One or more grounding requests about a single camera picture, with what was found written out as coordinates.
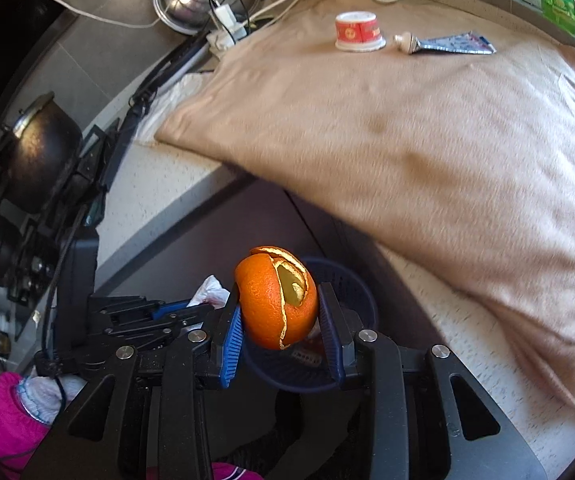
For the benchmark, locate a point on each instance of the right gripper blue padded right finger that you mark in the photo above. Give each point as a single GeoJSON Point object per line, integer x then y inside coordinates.
{"type": "Point", "coordinates": [361, 357]}

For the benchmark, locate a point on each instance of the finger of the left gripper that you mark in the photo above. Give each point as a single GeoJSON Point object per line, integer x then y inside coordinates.
{"type": "Point", "coordinates": [120, 311]}
{"type": "Point", "coordinates": [157, 332]}

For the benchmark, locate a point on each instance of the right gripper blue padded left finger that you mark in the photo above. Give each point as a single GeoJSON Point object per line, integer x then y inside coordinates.
{"type": "Point", "coordinates": [200, 360]}

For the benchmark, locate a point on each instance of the peeled orange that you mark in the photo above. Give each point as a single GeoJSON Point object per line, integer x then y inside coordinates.
{"type": "Point", "coordinates": [278, 298]}

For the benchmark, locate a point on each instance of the red white burger box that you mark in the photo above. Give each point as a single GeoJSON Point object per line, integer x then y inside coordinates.
{"type": "Point", "coordinates": [310, 351]}

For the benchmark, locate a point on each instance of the white printed plastic bag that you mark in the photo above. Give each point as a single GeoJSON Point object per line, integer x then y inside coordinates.
{"type": "Point", "coordinates": [210, 292]}

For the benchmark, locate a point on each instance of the pink sleeve forearm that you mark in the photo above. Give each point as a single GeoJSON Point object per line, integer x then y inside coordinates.
{"type": "Point", "coordinates": [20, 434]}

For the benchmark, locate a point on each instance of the white gloved hand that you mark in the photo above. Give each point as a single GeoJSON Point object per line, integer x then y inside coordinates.
{"type": "Point", "coordinates": [41, 397]}

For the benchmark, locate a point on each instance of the blue plastic basket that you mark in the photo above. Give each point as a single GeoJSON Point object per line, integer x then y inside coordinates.
{"type": "Point", "coordinates": [346, 290]}

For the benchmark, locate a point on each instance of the black cooking pot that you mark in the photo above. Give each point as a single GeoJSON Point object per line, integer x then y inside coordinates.
{"type": "Point", "coordinates": [47, 144]}

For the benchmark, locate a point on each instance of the beige towel cloth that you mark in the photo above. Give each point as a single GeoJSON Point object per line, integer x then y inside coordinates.
{"type": "Point", "coordinates": [463, 164]}

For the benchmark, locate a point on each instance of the white charger plug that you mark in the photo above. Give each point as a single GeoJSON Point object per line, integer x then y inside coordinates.
{"type": "Point", "coordinates": [227, 22]}

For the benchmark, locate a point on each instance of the red white yogurt cup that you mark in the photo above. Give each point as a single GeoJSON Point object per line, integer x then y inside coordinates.
{"type": "Point", "coordinates": [358, 31]}

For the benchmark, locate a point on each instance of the flattened toothpaste tube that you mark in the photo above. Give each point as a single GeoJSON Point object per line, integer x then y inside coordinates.
{"type": "Point", "coordinates": [465, 43]}

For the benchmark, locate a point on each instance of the green dish soap bottle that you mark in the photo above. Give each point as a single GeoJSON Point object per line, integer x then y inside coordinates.
{"type": "Point", "coordinates": [561, 13]}

